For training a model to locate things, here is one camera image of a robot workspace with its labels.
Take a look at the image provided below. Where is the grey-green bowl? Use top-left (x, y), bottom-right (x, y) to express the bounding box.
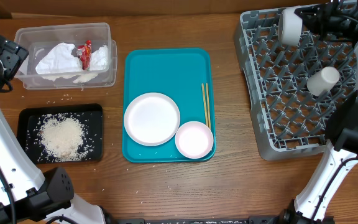
top-left (278, 7), bottom-right (303, 46)

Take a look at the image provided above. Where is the white napkin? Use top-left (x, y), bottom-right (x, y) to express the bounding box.
top-left (35, 42), bottom-right (83, 82)
top-left (73, 45), bottom-right (109, 83)

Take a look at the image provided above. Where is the white cup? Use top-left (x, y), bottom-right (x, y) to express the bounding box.
top-left (306, 67), bottom-right (340, 96)

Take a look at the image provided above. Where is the red sauce packet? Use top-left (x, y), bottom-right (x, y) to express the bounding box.
top-left (76, 40), bottom-right (92, 70)

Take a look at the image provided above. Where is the pile of white rice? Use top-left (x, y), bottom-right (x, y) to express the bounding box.
top-left (24, 112), bottom-right (102, 164)

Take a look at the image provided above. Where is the large white plate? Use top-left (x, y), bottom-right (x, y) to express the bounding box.
top-left (124, 93), bottom-right (180, 146)

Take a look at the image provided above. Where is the small pink bowl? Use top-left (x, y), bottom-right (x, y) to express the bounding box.
top-left (175, 121), bottom-right (214, 159)

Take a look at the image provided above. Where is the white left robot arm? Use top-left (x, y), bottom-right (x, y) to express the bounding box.
top-left (0, 35), bottom-right (115, 223)

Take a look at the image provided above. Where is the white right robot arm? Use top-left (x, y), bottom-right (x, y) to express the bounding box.
top-left (274, 1), bottom-right (358, 223)

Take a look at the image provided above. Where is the clear plastic waste bin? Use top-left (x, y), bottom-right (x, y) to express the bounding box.
top-left (15, 22), bottom-right (117, 90)

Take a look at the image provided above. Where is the black food waste tray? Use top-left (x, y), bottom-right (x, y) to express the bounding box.
top-left (17, 103), bottom-right (103, 164)

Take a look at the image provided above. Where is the grey dishwasher rack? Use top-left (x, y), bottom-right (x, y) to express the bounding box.
top-left (234, 8), bottom-right (357, 161)

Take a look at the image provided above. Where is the white napkin in bin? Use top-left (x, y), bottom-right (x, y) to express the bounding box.
top-left (73, 45), bottom-right (109, 83)

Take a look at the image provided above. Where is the right wooden chopstick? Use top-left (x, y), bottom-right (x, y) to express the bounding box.
top-left (204, 83), bottom-right (211, 129)

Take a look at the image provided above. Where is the teal serving tray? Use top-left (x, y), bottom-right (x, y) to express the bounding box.
top-left (122, 48), bottom-right (216, 163)

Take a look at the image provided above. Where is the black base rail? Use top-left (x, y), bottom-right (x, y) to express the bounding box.
top-left (116, 216), bottom-right (278, 224)

